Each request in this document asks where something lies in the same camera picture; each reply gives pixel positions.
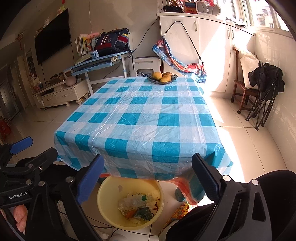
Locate yellow mango front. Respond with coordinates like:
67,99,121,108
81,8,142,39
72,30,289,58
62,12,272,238
160,75,171,83

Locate orange carrot plush toy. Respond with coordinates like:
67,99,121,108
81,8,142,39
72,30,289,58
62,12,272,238
125,209,137,219

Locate white tv cabinet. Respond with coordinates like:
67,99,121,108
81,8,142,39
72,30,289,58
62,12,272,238
32,80,89,109

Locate dark fruit bowl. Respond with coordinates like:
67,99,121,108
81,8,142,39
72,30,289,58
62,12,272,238
147,74,178,85

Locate white chair cushion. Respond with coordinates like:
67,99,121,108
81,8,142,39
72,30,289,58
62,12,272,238
239,49,259,89

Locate yellow mango left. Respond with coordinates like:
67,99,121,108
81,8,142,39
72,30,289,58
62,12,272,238
152,72,163,81

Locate blue adjustable study desk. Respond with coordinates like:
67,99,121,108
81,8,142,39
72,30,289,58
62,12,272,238
63,51,132,95

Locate wooden chair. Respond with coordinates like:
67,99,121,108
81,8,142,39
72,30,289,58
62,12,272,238
231,47,258,114

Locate pink kettlebell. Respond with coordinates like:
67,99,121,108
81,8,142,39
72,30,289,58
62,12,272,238
63,70,77,87

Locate blue white checkered tablecloth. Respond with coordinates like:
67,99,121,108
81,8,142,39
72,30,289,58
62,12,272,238
54,77,233,180

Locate white basket on cabinet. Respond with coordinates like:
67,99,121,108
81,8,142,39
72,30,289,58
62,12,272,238
195,1,221,16

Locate navy red backpack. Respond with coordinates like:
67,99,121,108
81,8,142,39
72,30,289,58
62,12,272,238
94,28,132,57

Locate brown fruit back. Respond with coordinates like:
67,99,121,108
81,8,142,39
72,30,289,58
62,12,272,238
162,72,172,76

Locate green plush toy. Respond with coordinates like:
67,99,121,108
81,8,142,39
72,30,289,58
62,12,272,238
135,207,154,221

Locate white wall cabinet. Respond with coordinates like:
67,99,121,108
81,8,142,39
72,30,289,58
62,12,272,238
156,12,256,99

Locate colourful hanging cloth bag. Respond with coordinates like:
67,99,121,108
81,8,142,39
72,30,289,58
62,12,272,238
151,21,256,84

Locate black wall television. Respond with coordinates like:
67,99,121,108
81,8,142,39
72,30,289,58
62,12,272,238
34,9,71,65

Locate yellow mango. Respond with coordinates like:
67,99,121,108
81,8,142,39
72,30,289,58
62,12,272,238
152,72,163,81
160,75,171,83

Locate left hand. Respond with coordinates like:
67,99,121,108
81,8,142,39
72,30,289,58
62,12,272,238
10,205,28,234

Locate row of books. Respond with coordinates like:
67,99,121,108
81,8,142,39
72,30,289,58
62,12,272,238
75,32,101,56

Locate yellow plastic trash basin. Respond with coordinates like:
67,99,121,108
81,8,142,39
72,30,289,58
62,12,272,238
97,176,165,231

